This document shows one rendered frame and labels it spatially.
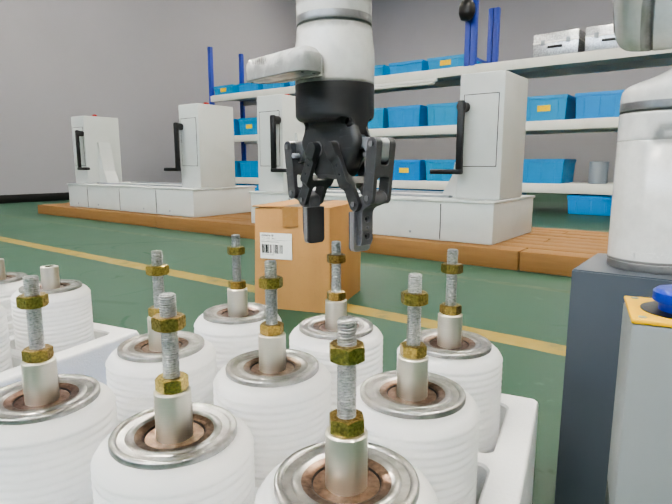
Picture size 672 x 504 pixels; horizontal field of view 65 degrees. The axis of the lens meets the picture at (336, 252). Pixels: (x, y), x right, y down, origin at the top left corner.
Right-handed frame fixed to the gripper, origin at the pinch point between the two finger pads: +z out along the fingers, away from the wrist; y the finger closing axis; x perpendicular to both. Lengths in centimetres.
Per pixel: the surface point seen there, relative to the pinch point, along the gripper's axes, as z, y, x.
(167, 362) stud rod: 4.6, -10.1, 22.0
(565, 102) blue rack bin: -53, 179, -410
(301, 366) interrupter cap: 9.3, -6.6, 9.5
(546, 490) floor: 35.1, -10.3, -26.7
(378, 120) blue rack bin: -47, 360, -370
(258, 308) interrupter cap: 9.4, 10.3, 2.8
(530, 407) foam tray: 16.9, -15.1, -12.1
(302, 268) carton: 23, 77, -54
